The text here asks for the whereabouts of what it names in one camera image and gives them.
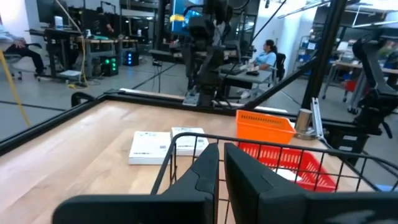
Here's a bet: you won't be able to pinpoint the small red bin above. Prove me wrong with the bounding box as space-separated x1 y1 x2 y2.
343 79 358 93

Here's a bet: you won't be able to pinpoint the black frame support post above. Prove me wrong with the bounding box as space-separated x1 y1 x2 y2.
242 0 348 110

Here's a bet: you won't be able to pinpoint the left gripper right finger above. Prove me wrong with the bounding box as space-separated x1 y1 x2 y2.
224 142 307 224

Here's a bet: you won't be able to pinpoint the person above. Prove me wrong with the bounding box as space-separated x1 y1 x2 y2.
95 6 115 40
0 23 46 77
241 39 279 99

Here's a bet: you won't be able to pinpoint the orange slotted plastic basket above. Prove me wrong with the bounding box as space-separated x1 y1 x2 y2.
234 109 297 146

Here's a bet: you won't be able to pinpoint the red slotted plastic basket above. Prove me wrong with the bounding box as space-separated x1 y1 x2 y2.
238 141 338 193

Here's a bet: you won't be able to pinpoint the wooden top workbench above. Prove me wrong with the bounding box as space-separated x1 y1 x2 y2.
74 35 139 78

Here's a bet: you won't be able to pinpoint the white charger plug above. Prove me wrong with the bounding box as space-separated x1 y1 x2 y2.
273 167 303 183

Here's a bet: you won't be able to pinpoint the wooden top table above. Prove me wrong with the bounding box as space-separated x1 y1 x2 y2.
322 58 398 114

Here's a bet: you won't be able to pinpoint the black office chair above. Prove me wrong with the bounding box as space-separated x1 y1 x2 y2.
275 52 287 82

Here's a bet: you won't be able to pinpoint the thick yellow power cord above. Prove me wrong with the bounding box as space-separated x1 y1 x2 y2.
0 49 32 128

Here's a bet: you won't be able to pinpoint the computer tower green lights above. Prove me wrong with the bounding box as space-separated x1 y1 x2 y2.
99 55 119 77

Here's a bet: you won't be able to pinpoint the thin yellow cable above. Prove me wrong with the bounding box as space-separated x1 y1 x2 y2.
54 0 88 88

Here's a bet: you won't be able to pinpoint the large white box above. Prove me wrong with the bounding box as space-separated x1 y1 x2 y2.
128 130 172 166

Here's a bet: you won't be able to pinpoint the blue monitor screen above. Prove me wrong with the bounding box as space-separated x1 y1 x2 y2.
170 0 205 37

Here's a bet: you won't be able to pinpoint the black monitor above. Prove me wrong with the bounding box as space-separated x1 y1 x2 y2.
36 0 70 27

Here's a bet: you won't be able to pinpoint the grey metal bracket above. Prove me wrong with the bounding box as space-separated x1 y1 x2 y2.
310 97 325 141

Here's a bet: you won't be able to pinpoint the grey desk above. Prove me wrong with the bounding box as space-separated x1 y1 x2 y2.
219 63 274 94

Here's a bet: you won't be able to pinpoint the small white printed box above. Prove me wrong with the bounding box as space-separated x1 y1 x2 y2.
170 126 210 157

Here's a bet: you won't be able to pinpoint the black wire basket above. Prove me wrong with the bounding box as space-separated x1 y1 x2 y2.
150 132 398 224

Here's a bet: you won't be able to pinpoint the black table frame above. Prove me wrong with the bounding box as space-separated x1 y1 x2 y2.
0 88 371 166

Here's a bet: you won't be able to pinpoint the computer tower blue lights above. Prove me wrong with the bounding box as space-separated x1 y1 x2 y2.
123 50 141 67

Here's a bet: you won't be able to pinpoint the metal shelf rack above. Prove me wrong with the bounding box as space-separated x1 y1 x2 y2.
292 34 320 74

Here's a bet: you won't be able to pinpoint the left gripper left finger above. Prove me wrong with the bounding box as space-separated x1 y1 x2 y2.
152 143 220 224

